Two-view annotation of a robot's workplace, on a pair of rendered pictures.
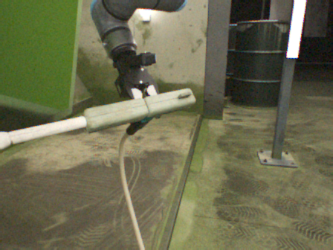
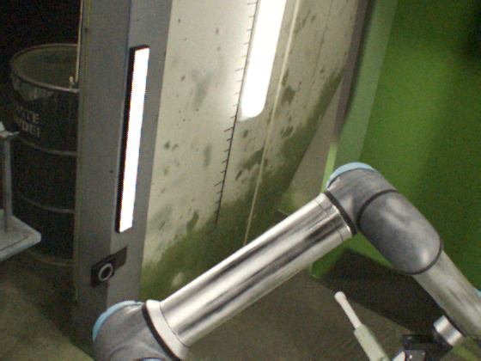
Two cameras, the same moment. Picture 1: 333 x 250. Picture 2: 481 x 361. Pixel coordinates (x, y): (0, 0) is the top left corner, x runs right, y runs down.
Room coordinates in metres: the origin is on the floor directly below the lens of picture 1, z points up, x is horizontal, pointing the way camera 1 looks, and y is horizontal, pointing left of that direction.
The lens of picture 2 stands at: (0.48, -1.35, 1.79)
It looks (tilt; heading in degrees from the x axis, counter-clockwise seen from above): 29 degrees down; 106
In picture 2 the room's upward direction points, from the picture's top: 11 degrees clockwise
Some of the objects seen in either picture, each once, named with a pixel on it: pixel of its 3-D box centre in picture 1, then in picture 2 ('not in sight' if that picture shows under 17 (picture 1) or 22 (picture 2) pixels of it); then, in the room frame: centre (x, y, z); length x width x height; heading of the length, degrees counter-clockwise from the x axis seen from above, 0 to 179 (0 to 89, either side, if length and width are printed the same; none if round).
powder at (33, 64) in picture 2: not in sight; (78, 69); (-0.92, 0.71, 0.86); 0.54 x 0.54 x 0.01
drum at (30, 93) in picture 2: not in sight; (75, 153); (-0.92, 0.70, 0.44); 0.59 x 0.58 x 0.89; 148
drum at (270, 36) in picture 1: (259, 65); not in sight; (2.98, -1.08, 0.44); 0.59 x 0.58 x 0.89; 2
